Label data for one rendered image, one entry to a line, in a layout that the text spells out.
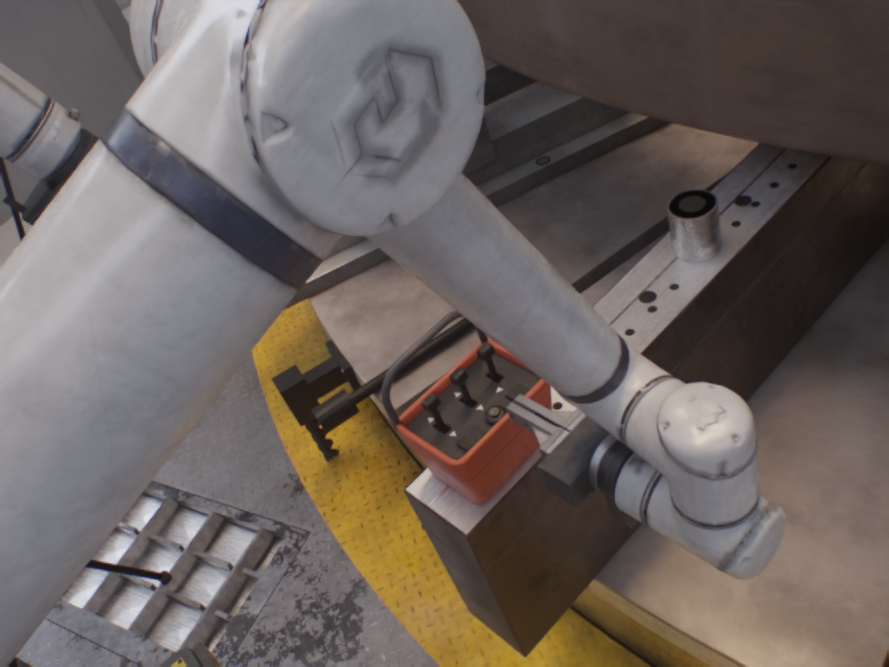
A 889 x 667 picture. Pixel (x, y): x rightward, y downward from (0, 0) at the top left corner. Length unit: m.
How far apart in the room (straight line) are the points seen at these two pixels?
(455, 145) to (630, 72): 1.14
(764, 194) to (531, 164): 0.96
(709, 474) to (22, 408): 0.60
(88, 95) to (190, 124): 3.96
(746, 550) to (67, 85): 3.79
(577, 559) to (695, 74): 0.80
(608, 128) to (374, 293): 0.81
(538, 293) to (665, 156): 1.73
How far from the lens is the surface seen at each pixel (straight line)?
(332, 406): 1.95
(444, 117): 0.40
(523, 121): 2.45
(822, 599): 1.54
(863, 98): 1.34
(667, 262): 1.51
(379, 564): 2.10
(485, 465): 1.17
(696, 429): 0.82
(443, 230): 0.64
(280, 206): 0.39
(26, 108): 1.06
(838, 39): 1.31
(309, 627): 2.09
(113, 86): 4.44
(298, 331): 2.79
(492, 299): 0.71
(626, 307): 1.44
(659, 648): 1.73
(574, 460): 1.00
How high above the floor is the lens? 1.67
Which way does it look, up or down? 41 degrees down
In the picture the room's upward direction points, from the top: 23 degrees counter-clockwise
